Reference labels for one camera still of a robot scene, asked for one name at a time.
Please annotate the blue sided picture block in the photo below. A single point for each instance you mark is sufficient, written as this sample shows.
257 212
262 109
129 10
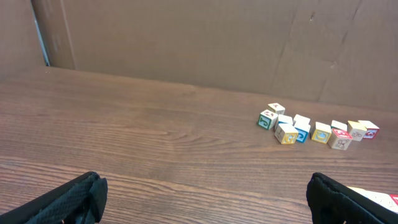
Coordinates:
301 119

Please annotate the white tilted picture block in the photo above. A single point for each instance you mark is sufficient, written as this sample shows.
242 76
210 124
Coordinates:
339 125

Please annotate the ice cream wooden block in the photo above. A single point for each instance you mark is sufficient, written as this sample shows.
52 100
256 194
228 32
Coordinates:
283 119

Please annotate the far right white block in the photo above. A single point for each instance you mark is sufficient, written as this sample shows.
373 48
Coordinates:
372 129

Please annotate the sailboat blue wooden block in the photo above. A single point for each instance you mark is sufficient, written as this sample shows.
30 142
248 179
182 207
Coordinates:
303 131

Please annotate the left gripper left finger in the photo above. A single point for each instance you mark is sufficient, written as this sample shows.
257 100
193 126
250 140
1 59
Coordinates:
81 201

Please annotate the yellow sided gift block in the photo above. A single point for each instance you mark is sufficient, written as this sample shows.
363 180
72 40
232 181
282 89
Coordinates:
286 134

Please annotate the white wooden block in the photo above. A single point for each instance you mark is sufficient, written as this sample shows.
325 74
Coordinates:
380 198

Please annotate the cardboard panel at back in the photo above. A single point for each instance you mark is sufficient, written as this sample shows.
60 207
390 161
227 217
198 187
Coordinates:
333 51

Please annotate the yellow top wooden block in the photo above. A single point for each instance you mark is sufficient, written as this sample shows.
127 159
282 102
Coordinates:
356 130

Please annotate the soccer ball wooden block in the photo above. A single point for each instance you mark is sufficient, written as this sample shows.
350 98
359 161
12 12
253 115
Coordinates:
267 119

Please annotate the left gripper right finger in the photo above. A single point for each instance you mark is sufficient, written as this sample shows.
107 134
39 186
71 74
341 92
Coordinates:
331 202

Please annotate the red letter wooden block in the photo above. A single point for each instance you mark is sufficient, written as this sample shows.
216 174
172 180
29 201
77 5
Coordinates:
394 198

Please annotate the red face wooden block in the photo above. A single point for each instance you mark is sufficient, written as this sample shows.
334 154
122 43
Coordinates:
339 139

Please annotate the top red picture block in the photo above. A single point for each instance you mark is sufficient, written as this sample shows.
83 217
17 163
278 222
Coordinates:
276 108

